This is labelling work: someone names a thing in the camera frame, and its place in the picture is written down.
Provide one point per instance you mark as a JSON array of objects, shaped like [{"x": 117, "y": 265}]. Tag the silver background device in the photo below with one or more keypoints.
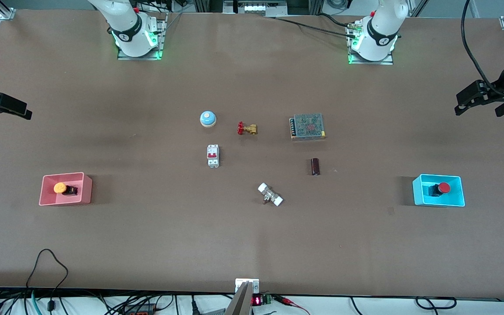
[{"x": 255, "y": 7}]

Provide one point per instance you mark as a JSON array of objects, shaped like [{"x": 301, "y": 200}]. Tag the pink plastic box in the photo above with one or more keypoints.
[{"x": 64, "y": 199}]

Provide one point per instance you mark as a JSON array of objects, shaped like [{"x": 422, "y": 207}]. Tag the cyan plastic box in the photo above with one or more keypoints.
[{"x": 422, "y": 194}]

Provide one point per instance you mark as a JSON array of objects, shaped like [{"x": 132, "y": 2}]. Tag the red push button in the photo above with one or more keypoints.
[{"x": 443, "y": 187}]

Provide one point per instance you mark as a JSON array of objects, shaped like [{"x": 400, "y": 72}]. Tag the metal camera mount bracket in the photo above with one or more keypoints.
[{"x": 245, "y": 288}]

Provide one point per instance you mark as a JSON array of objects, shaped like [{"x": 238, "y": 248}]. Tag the red digit display module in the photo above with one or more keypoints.
[{"x": 256, "y": 301}]

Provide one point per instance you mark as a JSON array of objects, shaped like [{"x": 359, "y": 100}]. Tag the white circuit breaker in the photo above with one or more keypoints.
[{"x": 213, "y": 156}]

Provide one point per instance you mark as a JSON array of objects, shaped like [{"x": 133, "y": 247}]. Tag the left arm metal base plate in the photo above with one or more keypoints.
[{"x": 390, "y": 62}]

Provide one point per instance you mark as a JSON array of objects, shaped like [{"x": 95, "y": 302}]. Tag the dark brown cylindrical capacitor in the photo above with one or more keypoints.
[{"x": 316, "y": 166}]

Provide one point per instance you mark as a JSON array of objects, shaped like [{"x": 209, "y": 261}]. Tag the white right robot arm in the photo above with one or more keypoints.
[{"x": 125, "y": 26}]

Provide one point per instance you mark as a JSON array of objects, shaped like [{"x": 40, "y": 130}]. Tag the red alligator clip lead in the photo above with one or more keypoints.
[{"x": 291, "y": 302}]

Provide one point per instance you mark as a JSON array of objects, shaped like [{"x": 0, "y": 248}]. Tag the blue service bell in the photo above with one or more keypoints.
[{"x": 208, "y": 118}]

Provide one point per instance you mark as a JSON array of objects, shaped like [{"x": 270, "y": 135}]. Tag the metal fitting white caps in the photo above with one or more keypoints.
[{"x": 270, "y": 194}]

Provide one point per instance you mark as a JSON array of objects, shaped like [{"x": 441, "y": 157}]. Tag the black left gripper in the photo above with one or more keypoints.
[{"x": 495, "y": 94}]

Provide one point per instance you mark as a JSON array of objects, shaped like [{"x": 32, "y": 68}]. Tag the metal mesh power supply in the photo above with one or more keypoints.
[{"x": 308, "y": 126}]

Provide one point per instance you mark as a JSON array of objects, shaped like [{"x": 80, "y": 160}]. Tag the yellow push button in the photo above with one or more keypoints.
[{"x": 59, "y": 188}]

